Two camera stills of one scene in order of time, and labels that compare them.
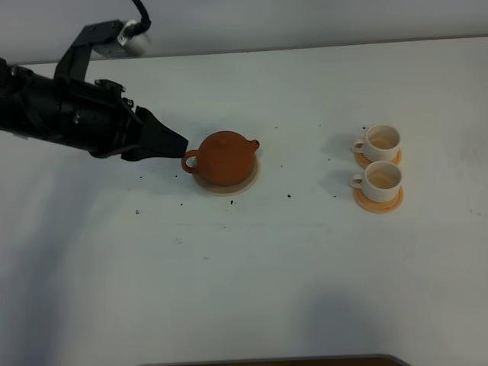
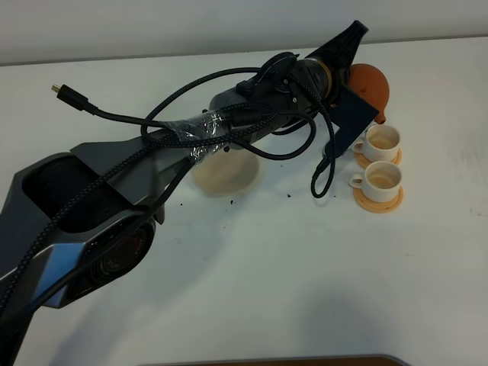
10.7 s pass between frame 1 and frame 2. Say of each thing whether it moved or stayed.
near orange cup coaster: stayed
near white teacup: stayed
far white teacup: stayed
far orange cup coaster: stayed
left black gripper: moved
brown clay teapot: moved
